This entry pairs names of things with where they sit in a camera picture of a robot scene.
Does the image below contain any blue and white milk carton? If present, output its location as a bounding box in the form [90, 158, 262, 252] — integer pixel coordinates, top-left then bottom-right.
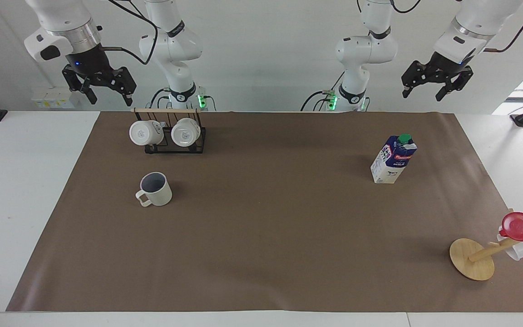
[370, 134, 418, 185]

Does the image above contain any white cup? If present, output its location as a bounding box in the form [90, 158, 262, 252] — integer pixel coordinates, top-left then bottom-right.
[496, 232, 523, 262]

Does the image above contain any black cable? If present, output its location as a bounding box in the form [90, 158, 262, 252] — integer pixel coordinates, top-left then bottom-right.
[357, 0, 422, 14]
[150, 88, 172, 110]
[301, 90, 336, 112]
[483, 0, 523, 53]
[102, 0, 159, 65]

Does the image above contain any wooden mug tree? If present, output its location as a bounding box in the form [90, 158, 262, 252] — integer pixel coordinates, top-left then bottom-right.
[449, 208, 523, 282]

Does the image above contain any white mug with grey inside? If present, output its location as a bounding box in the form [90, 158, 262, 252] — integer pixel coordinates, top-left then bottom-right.
[135, 171, 173, 208]

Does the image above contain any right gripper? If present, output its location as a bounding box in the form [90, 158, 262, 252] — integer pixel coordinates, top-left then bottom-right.
[62, 44, 137, 108]

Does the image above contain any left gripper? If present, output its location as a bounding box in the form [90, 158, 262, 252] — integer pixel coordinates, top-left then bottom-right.
[401, 50, 475, 102]

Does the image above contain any black wire mug rack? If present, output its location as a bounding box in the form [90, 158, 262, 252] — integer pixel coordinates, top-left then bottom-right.
[131, 107, 207, 154]

